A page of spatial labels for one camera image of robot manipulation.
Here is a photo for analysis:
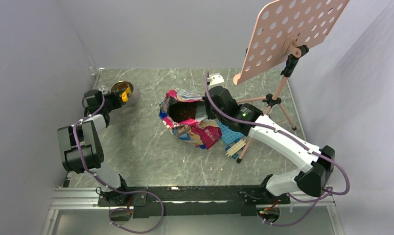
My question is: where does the grey double pet bowl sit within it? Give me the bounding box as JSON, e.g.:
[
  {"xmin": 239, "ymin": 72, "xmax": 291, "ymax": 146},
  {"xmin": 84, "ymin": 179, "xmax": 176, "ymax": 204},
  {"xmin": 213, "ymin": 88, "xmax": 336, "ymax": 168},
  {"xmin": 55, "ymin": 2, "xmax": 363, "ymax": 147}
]
[{"xmin": 104, "ymin": 81, "xmax": 140, "ymax": 112}]

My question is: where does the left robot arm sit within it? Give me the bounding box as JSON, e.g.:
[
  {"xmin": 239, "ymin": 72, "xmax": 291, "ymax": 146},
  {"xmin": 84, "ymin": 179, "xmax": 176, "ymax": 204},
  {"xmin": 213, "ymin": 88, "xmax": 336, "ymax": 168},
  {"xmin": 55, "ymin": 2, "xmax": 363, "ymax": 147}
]
[{"xmin": 57, "ymin": 88, "xmax": 131, "ymax": 206}]

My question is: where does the blue building block plate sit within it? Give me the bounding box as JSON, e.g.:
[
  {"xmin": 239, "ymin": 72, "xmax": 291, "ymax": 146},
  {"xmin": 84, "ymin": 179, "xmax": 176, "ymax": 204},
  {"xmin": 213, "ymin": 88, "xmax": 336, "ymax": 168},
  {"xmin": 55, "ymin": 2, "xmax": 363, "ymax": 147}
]
[{"xmin": 217, "ymin": 122, "xmax": 243, "ymax": 145}]

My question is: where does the beige blue toy block car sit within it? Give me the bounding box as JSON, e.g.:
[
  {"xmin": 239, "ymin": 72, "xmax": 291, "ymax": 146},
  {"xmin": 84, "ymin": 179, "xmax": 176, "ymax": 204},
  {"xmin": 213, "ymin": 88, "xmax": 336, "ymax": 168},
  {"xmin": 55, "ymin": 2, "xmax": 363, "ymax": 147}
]
[{"xmin": 225, "ymin": 139, "xmax": 246, "ymax": 159}]

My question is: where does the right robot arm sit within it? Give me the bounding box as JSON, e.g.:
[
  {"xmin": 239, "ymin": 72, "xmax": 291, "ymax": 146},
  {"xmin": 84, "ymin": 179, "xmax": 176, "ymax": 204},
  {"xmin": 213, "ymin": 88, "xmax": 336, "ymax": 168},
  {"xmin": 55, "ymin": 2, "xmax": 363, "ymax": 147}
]
[{"xmin": 203, "ymin": 86, "xmax": 335, "ymax": 204}]

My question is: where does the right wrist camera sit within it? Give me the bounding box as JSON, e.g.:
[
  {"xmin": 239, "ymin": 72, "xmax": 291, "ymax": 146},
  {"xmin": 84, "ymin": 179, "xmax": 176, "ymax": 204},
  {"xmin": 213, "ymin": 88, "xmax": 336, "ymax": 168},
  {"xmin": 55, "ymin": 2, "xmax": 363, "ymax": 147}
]
[{"xmin": 208, "ymin": 73, "xmax": 225, "ymax": 89}]

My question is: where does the clear glass cup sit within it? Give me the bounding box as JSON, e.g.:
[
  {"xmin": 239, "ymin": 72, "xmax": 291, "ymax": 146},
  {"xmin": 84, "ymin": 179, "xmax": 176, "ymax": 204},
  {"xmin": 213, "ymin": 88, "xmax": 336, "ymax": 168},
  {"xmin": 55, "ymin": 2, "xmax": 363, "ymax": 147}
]
[{"xmin": 87, "ymin": 67, "xmax": 101, "ymax": 76}]

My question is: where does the pet food bag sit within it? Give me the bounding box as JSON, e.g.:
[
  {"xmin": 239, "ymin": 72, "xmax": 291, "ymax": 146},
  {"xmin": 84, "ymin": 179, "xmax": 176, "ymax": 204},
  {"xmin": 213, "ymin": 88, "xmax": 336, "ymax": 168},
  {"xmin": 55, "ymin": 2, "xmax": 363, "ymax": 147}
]
[{"xmin": 159, "ymin": 89, "xmax": 222, "ymax": 149}]

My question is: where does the yellow plastic scoop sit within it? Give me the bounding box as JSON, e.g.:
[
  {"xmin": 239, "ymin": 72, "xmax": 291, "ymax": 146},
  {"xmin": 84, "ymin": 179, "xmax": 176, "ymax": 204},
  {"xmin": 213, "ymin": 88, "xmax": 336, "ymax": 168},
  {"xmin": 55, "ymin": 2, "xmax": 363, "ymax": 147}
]
[{"xmin": 119, "ymin": 86, "xmax": 131, "ymax": 103}]

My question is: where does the brown pet food kibble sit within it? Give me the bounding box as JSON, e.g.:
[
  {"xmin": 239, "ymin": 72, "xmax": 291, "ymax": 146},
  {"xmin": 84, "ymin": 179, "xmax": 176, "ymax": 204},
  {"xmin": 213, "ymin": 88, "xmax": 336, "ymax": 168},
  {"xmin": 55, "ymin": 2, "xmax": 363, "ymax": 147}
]
[{"xmin": 168, "ymin": 102, "xmax": 196, "ymax": 123}]

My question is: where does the pink perforated music stand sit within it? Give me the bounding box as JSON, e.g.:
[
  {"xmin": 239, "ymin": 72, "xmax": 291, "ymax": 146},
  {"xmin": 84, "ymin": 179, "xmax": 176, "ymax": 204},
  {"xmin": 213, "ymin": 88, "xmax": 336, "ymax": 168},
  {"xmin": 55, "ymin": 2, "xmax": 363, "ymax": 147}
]
[{"xmin": 232, "ymin": 0, "xmax": 350, "ymax": 164}]

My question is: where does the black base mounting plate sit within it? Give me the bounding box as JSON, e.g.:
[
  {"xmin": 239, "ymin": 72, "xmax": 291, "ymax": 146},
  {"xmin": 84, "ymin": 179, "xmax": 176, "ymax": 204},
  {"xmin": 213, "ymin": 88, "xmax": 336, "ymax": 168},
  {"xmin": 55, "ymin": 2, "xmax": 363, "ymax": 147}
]
[{"xmin": 97, "ymin": 185, "xmax": 290, "ymax": 218}]

